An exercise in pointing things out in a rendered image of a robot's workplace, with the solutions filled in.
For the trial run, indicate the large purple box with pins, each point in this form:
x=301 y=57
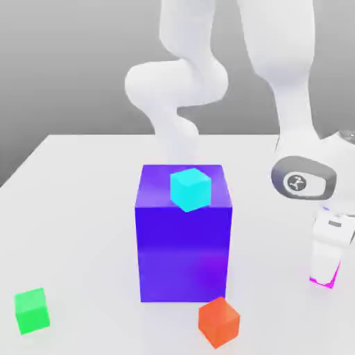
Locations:
x=183 y=249

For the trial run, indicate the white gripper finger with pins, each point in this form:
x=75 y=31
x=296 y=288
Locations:
x=324 y=263

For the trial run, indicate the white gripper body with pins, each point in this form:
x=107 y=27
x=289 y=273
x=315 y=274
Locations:
x=332 y=234

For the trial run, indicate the small magenta cube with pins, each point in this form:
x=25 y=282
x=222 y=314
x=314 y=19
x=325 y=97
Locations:
x=330 y=285

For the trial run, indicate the small green cube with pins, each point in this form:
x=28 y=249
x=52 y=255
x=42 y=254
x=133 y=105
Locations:
x=32 y=312

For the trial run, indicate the small cyan cube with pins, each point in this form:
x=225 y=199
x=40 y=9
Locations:
x=191 y=191

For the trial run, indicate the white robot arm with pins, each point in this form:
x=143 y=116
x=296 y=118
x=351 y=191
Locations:
x=280 y=55

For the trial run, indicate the small orange cube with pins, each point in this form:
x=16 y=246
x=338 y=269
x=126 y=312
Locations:
x=219 y=323

